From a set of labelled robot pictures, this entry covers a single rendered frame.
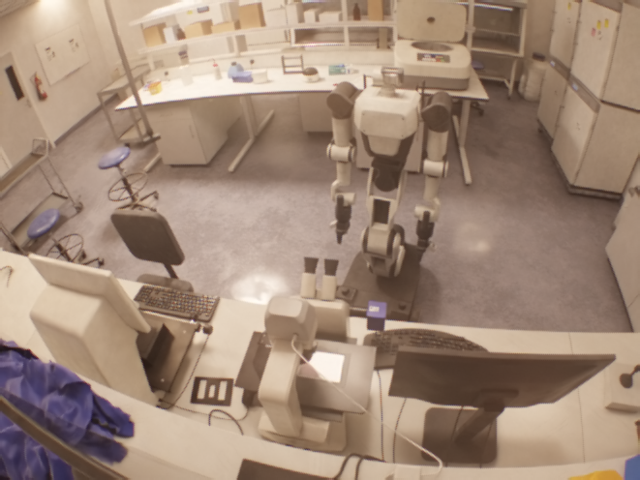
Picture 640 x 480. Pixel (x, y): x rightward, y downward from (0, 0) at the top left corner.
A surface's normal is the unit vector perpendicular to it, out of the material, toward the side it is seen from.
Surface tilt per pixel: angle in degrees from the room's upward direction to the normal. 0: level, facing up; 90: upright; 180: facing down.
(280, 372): 0
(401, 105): 45
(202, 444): 0
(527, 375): 52
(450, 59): 32
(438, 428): 0
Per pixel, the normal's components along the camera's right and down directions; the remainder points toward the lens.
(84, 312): -0.10, -0.70
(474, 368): -0.22, 0.13
